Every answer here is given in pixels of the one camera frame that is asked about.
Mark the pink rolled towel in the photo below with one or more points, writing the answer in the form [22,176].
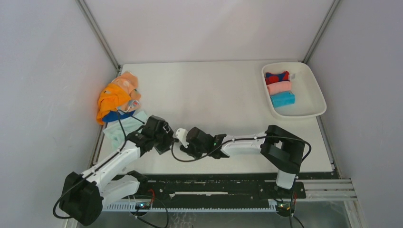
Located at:
[279,87]

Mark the orange towel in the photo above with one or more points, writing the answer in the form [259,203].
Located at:
[119,95]

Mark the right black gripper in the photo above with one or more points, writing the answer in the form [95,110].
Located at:
[188,148]

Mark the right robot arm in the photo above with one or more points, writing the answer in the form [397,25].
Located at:
[283,149]

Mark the mint green towel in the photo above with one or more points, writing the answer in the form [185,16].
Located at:
[115,132]

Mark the dark blue towel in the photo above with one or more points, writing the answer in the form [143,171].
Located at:
[115,116]

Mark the bright blue towel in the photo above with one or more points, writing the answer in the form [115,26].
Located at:
[282,99]

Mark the white plastic tray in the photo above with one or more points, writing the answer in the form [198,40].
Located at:
[309,100]

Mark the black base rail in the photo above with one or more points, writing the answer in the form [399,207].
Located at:
[216,191]

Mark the red blue rolled towel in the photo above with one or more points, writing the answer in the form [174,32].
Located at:
[271,78]

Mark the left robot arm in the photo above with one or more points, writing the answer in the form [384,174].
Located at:
[85,194]

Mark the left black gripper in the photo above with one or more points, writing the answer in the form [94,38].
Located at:
[169,138]

